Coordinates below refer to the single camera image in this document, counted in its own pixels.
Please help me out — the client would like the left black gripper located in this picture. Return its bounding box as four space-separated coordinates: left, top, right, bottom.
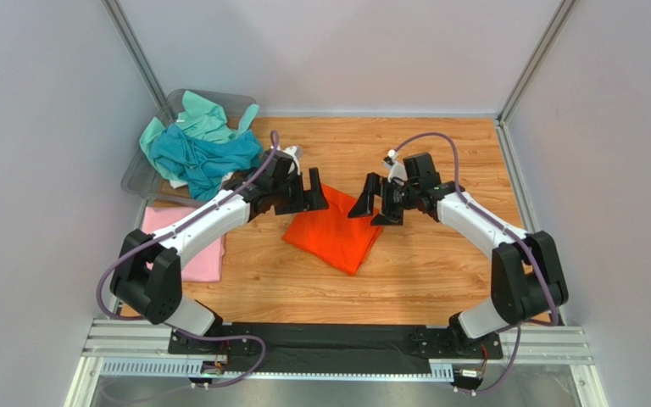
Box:
271 166 329 214

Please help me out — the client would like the orange t shirt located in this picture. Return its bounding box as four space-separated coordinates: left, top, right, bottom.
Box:
282 185 383 276

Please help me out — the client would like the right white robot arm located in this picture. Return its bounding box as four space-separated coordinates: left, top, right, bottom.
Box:
348 152 569 356

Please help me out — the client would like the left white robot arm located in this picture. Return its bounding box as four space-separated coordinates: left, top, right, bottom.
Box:
108 150 329 342

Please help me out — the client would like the dark teal t shirt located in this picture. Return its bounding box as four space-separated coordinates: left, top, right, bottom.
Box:
146 125 264 201

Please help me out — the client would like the folded pink t shirt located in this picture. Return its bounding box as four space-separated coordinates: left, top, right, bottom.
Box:
141 207 225 282

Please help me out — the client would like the white cloth in bin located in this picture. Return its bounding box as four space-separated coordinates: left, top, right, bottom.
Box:
169 172 234 189

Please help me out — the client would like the light mint t shirt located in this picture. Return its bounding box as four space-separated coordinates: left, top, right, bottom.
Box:
139 89 259 182

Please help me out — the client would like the black base cloth strip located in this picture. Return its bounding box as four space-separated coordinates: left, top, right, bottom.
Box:
225 323 456 374

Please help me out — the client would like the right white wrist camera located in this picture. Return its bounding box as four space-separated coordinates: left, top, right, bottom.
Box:
383 149 408 184

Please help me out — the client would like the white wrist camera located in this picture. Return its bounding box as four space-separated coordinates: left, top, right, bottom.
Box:
280 145 303 176
383 149 408 184

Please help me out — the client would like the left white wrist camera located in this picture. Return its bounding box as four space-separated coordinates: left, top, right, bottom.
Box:
280 145 303 176

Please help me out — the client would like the aluminium frame rail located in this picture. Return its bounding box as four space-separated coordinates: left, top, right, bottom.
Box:
65 320 608 406

